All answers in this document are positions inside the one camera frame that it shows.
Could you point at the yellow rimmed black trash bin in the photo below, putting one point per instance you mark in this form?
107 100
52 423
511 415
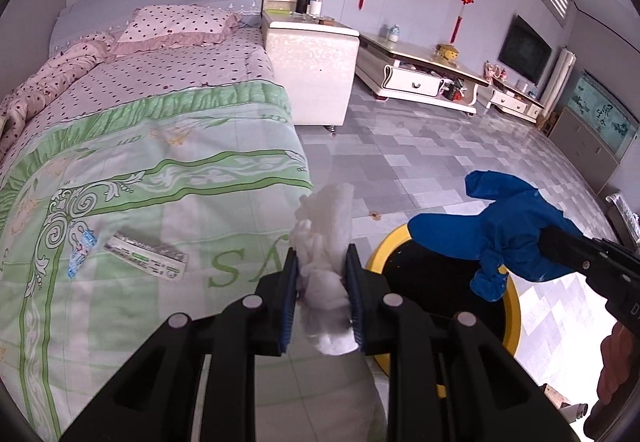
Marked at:
430 267

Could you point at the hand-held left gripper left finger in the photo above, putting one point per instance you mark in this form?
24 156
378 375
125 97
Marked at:
290 304

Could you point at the silver foil covered object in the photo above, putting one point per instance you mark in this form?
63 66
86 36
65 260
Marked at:
625 217

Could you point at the framed fish tank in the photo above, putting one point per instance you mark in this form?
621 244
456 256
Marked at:
602 111

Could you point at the white nightstand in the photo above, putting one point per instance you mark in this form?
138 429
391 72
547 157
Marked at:
310 66

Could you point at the polka dot bedsheet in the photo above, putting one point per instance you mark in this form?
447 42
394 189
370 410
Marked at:
190 66

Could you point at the small white low cabinet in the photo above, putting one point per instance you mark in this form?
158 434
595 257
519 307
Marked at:
515 101

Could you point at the large white low cabinet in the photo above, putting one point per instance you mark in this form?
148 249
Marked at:
415 81

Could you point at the blue rubber glove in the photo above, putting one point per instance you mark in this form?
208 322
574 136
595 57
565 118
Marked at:
505 232

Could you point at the white paper roll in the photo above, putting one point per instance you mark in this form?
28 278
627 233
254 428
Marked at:
316 8

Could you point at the grey sideboard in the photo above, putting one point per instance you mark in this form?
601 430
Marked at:
580 146

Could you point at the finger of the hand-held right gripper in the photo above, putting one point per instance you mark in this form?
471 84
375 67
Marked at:
565 249

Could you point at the blue white wrapper strip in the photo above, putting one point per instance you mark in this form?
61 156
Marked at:
82 252

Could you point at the yellow toy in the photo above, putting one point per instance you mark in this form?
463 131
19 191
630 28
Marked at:
446 51

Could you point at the person's right hand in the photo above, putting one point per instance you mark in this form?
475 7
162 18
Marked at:
615 362

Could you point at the white printed paper packet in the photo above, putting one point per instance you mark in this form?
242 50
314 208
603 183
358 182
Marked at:
150 257

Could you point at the black wall television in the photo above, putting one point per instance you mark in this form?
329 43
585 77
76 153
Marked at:
525 49

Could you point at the glass jar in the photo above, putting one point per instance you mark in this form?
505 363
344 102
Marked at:
391 32

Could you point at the polka dot quilt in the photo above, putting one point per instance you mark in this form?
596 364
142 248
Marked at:
45 76

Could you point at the polka dot pillow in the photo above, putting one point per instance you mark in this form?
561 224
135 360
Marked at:
175 24

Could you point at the white tissue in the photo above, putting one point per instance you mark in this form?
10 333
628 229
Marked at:
325 282

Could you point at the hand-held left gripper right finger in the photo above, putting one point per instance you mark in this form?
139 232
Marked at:
353 302

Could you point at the pink figurine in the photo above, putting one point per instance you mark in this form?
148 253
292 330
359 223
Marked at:
494 71

